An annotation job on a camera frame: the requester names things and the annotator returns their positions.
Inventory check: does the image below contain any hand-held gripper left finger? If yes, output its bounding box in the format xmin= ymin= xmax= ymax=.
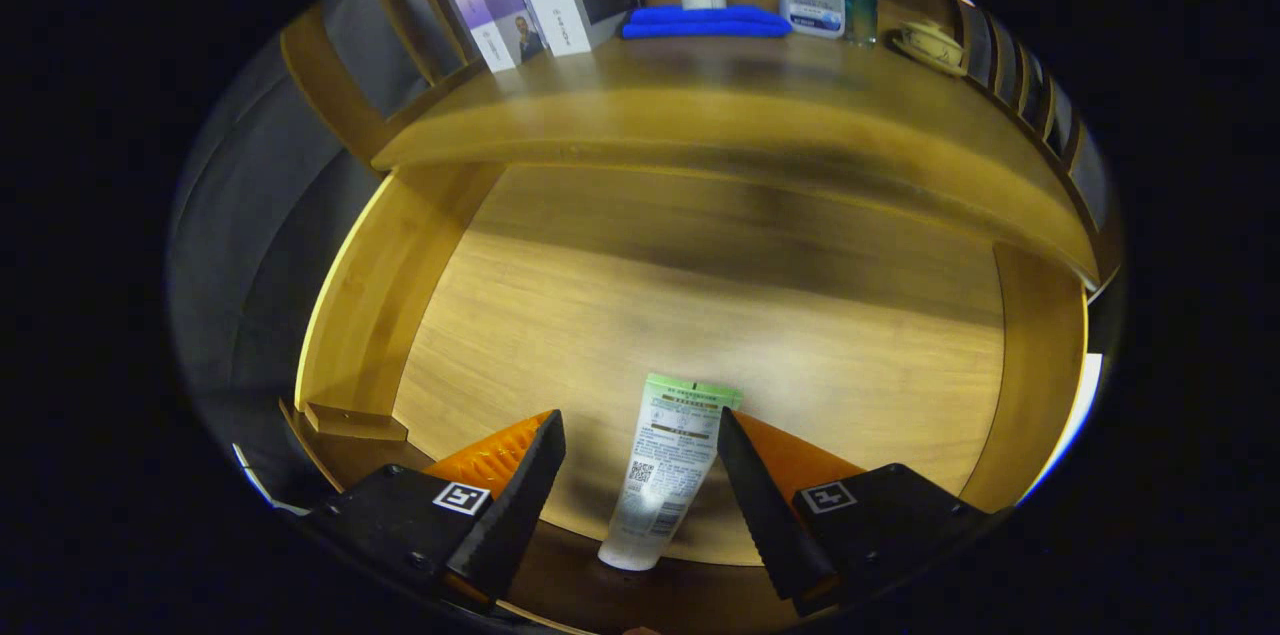
xmin=305 ymin=409 xmax=568 ymax=606

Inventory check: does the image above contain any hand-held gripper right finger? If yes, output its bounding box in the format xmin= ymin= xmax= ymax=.
xmin=716 ymin=407 xmax=1006 ymax=618

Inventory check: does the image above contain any white tube with green end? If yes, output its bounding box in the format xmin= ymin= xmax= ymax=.
xmin=597 ymin=373 xmax=745 ymax=573

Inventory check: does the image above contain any brown wooden drawer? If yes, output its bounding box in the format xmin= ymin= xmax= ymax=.
xmin=280 ymin=160 xmax=1091 ymax=635

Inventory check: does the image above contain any brown wooden countertop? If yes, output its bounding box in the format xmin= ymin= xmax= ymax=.
xmin=372 ymin=25 xmax=1101 ymax=281

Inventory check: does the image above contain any brown wooden cabinet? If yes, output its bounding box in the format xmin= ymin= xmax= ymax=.
xmin=280 ymin=0 xmax=1121 ymax=286

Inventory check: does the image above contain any white flat board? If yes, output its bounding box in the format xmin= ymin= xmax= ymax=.
xmin=1020 ymin=352 xmax=1104 ymax=506

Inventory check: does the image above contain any black backdrop cloth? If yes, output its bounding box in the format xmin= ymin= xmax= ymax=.
xmin=165 ymin=0 xmax=401 ymax=506

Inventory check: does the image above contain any blue folded cloth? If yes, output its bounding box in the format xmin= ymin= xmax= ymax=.
xmin=621 ymin=4 xmax=793 ymax=40

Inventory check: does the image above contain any beige lidded teacup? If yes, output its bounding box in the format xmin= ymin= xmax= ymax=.
xmin=890 ymin=18 xmax=969 ymax=78

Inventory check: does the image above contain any teal clear bottle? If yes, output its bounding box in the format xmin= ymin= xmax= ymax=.
xmin=838 ymin=0 xmax=879 ymax=46

